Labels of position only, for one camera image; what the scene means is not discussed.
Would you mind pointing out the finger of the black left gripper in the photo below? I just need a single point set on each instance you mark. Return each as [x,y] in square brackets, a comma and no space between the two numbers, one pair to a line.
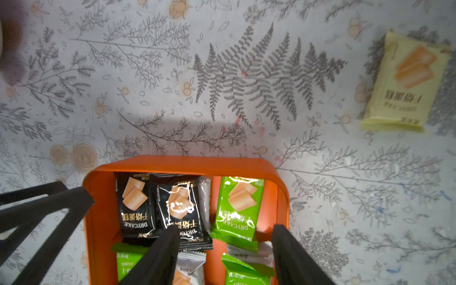
[36,223]

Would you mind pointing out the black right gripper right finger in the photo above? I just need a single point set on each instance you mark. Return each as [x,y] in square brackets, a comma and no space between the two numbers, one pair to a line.
[293,265]

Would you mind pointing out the floral table mat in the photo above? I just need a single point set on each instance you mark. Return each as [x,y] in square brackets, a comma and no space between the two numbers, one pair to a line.
[86,83]

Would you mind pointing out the yellow cookie packet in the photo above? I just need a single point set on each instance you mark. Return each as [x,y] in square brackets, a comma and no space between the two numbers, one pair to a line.
[410,74]

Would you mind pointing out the white cookie packet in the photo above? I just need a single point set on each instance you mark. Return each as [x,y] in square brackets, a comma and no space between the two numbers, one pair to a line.
[190,268]

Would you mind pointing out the black cookie packet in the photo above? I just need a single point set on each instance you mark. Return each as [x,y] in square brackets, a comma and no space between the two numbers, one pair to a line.
[178,202]
[136,205]

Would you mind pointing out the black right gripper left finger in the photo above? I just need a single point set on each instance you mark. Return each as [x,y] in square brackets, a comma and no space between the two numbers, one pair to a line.
[157,266]

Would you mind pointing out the green cookie packet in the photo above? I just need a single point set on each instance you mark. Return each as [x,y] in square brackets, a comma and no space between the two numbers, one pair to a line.
[127,256]
[238,211]
[241,273]

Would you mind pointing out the orange storage box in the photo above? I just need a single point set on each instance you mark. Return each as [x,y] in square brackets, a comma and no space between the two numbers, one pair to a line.
[102,225]

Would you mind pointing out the green cookie packet top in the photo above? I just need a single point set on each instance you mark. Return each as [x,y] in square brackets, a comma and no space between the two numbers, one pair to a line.
[238,211]

